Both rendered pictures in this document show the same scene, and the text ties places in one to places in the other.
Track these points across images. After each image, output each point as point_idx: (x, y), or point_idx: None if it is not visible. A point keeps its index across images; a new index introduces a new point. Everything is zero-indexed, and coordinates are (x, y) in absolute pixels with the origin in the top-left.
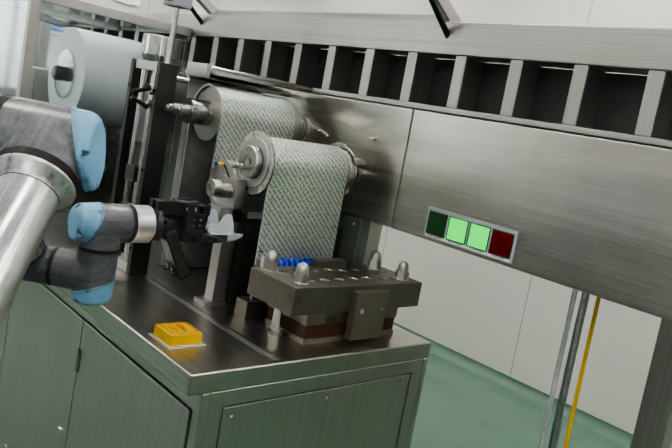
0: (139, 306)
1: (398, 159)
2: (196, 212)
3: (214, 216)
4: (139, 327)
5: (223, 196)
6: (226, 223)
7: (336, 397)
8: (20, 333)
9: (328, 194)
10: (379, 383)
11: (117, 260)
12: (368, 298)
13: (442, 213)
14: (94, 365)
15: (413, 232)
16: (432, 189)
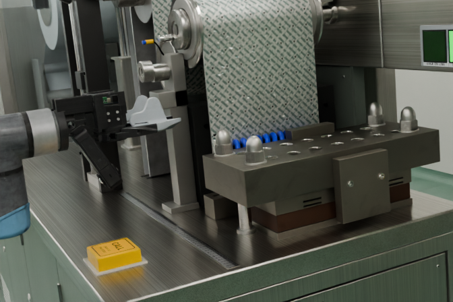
0: (93, 227)
1: None
2: (108, 104)
3: (144, 104)
4: (77, 253)
5: (159, 79)
6: (152, 109)
7: (337, 300)
8: (33, 273)
9: (291, 46)
10: (400, 272)
11: (22, 180)
12: (356, 164)
13: (438, 29)
14: (69, 300)
15: (410, 66)
16: (420, 1)
